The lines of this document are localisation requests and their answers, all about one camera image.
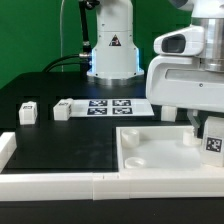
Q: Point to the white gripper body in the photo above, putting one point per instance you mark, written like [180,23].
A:
[181,82]

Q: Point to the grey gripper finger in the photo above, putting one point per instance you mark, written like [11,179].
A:
[194,120]

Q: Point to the white square tabletop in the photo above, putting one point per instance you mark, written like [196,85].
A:
[158,147]

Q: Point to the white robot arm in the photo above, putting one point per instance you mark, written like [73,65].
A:
[115,58]

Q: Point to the white sheet with tags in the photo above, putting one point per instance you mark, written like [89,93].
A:
[111,108]

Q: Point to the white obstacle fence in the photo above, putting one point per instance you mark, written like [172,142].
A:
[205,182]

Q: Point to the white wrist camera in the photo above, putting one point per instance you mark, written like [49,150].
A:
[188,41]

